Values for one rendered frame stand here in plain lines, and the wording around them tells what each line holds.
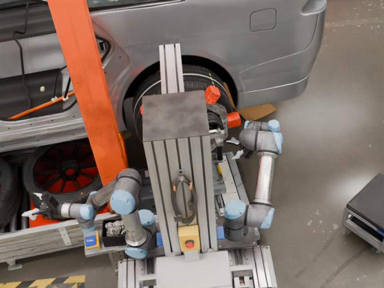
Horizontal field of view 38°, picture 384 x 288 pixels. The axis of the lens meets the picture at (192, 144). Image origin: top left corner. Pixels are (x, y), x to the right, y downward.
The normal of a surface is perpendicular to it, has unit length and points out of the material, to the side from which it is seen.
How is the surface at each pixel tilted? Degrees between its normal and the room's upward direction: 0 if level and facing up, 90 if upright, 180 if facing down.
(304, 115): 0
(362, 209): 0
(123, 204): 83
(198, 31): 90
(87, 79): 90
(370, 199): 0
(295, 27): 90
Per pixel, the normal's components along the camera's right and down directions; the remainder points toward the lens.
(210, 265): -0.07, -0.67
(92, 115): 0.19, 0.72
